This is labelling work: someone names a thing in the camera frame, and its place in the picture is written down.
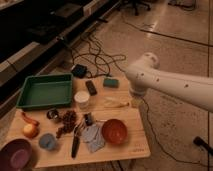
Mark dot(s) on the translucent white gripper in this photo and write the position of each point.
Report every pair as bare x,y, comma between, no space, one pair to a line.
136,99

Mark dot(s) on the green sponge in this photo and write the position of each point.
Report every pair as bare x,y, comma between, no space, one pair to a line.
112,83

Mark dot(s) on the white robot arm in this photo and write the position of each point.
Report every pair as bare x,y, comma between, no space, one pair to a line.
144,73

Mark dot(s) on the red bowl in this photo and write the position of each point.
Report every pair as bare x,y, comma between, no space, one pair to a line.
114,131

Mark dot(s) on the blue small bowl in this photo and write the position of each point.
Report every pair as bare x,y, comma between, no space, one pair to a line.
47,141

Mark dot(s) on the purple bowl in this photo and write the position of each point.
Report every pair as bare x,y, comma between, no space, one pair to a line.
15,155

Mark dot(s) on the black remote control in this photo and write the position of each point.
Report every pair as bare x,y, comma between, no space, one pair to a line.
91,88

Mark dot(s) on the small black clip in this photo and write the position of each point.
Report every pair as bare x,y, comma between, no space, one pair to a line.
88,119

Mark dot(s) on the white lidded cup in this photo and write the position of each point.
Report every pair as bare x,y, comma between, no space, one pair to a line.
82,99

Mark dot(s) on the grey blue cloth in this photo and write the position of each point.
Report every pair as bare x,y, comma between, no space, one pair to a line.
93,138

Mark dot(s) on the black power adapter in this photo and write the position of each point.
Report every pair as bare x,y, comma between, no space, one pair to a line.
79,71

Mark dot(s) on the bunch of dark grapes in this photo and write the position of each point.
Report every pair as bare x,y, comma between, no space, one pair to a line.
69,122

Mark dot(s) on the black object on floor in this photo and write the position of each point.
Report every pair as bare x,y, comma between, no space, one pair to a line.
200,142

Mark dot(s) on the small metal cup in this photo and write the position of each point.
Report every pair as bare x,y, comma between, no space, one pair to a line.
53,115

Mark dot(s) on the green plastic tray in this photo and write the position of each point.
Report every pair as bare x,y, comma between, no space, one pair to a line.
46,91

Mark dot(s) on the office chair base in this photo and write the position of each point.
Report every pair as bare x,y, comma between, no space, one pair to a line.
134,4

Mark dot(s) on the yellow onion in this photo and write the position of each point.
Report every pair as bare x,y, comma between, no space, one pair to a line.
30,131

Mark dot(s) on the black handled knife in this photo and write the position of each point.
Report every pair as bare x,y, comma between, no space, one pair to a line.
76,140

